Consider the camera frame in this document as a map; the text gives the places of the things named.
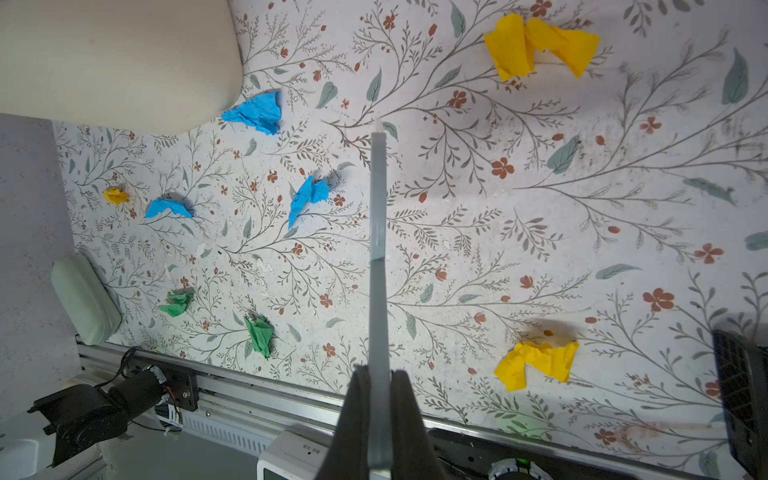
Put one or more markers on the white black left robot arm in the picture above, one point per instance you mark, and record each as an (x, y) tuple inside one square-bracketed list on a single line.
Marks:
[(81, 416)]

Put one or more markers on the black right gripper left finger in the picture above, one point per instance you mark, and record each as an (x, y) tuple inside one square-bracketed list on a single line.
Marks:
[(347, 456)]

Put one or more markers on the pale green soap bar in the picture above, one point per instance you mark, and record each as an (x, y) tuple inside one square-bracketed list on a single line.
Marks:
[(85, 299)]

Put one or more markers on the blue paper scrap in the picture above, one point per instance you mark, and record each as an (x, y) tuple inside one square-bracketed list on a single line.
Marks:
[(311, 192), (162, 206), (261, 112)]

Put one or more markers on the green paper scrap lower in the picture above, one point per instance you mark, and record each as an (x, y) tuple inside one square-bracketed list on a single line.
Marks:
[(261, 332)]

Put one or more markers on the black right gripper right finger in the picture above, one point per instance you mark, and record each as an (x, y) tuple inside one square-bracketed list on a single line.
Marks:
[(413, 454)]

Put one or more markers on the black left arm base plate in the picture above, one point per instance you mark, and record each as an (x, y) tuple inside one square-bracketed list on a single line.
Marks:
[(182, 382)]

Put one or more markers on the green paper scrap left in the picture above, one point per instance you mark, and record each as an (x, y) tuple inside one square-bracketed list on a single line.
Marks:
[(176, 303)]

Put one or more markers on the cream trash bin with bag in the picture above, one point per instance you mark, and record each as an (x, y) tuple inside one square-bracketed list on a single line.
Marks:
[(161, 67)]

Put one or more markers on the green paper scrap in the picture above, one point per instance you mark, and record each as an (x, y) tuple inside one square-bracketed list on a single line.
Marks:
[(176, 303), (261, 332)]

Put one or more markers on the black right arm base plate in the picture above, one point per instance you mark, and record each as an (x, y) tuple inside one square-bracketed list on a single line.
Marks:
[(464, 456)]

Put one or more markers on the yellow paper scrap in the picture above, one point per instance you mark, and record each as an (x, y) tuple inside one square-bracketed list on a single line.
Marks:
[(116, 196), (553, 362), (514, 41)]

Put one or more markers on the white digital clock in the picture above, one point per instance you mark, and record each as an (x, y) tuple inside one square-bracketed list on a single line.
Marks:
[(296, 453)]

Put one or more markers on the black brush holder stand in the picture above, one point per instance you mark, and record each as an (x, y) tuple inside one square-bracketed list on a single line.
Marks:
[(742, 374)]

